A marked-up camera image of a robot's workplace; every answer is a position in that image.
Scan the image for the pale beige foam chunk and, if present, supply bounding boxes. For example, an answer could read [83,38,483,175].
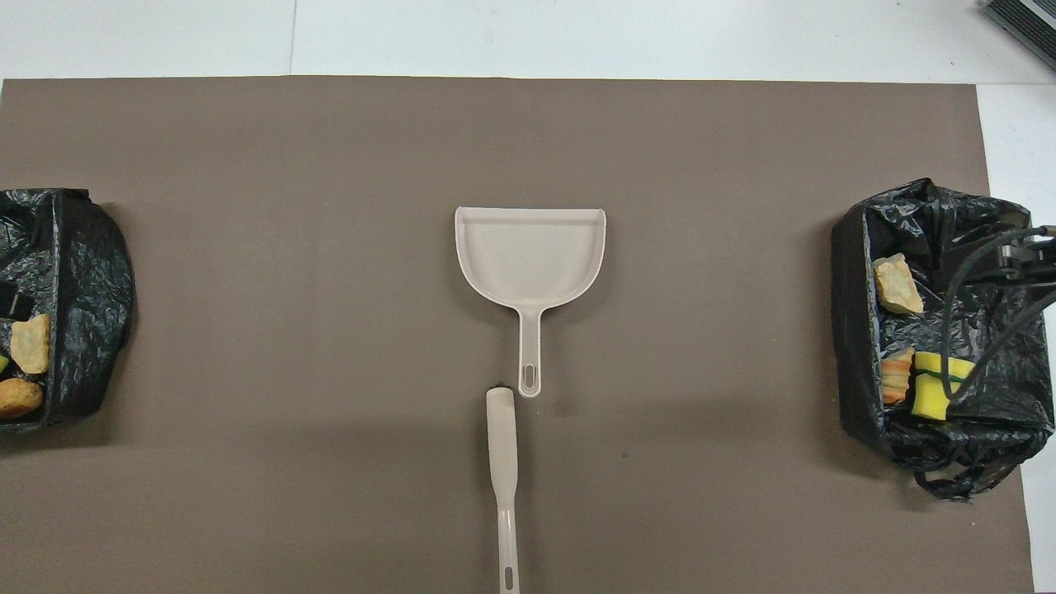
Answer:
[10,313,52,375]
[873,253,925,316]

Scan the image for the brown bread roll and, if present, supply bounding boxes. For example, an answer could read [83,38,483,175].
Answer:
[0,378,45,420]

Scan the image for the beige brush with black bristles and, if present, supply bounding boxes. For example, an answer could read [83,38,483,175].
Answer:
[485,385,522,594]

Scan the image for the beige plastic dustpan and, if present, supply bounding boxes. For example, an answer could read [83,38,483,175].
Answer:
[455,206,607,398]

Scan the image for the striped orange bread piece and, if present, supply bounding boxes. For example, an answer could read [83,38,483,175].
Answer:
[880,347,916,406]

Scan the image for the yellow sponge wedge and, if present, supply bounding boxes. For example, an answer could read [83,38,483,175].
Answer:
[910,375,958,422]

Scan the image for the right black trash bag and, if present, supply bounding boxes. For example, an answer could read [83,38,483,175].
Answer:
[0,188,138,436]

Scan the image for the black trash bag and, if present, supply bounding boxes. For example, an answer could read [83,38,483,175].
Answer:
[830,178,1056,502]
[0,188,138,436]

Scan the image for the left black trash bag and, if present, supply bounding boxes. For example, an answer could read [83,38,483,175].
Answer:
[830,178,1056,502]

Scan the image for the brown table mat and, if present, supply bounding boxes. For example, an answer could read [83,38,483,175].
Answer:
[0,76,1037,594]

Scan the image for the dark grey ribbed object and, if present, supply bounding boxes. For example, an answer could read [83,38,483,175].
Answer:
[983,0,1056,73]

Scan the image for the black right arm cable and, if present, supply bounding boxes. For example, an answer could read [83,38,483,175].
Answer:
[940,224,1056,402]

